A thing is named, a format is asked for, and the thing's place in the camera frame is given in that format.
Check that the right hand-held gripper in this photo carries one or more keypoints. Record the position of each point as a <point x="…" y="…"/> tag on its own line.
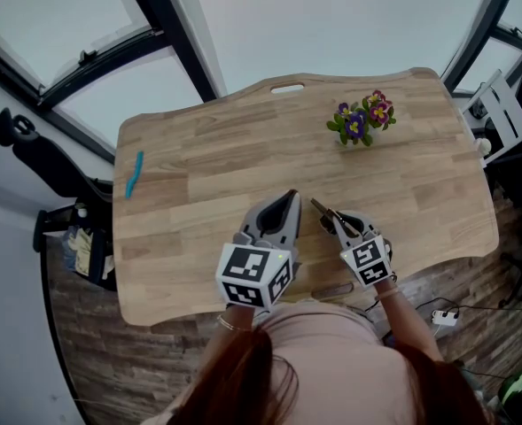
<point x="367" y="261"/>

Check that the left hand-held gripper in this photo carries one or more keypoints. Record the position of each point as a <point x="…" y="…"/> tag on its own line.
<point x="254" y="272"/>

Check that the brown object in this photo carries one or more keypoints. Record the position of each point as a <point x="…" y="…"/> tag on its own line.
<point x="331" y="216"/>

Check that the person's right forearm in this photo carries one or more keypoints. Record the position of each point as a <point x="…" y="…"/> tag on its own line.
<point x="409" y="326"/>

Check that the person's left forearm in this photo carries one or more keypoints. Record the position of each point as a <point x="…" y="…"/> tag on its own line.
<point x="229" y="339"/>

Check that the pink wrist band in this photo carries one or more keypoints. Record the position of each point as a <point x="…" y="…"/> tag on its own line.
<point x="387" y="294"/>

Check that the wooden table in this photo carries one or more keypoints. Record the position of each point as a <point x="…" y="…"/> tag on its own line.
<point x="225" y="149"/>

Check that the potted pansy flowers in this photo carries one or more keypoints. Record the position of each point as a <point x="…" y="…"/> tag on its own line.
<point x="362" y="120"/>

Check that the person's pink shirt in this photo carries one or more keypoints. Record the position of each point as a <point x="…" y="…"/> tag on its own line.
<point x="331" y="361"/>

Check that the white power strip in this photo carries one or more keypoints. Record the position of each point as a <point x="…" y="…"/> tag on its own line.
<point x="446" y="317"/>

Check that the teal strip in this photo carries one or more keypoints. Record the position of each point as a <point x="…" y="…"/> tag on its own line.
<point x="134" y="175"/>

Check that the white chair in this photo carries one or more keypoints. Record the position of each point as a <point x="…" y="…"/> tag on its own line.
<point x="502" y="113"/>

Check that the cluttered bag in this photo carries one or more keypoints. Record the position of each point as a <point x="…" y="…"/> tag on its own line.
<point x="83" y="250"/>

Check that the black office chair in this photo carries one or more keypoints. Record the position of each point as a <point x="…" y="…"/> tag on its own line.
<point x="48" y="162"/>

